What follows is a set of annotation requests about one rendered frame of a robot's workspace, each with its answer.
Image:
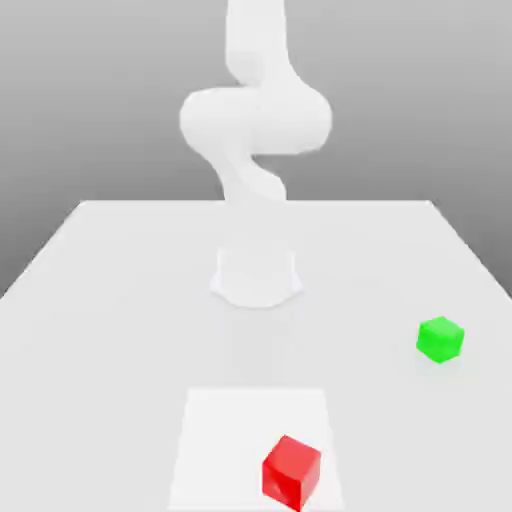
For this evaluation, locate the small red cube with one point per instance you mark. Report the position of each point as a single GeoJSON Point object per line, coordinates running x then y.
{"type": "Point", "coordinates": [290, 472]}

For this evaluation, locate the small green cube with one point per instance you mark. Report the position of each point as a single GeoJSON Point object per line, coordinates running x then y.
{"type": "Point", "coordinates": [439, 339]}

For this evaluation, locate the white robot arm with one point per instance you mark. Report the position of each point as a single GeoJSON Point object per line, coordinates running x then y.
{"type": "Point", "coordinates": [256, 120]}

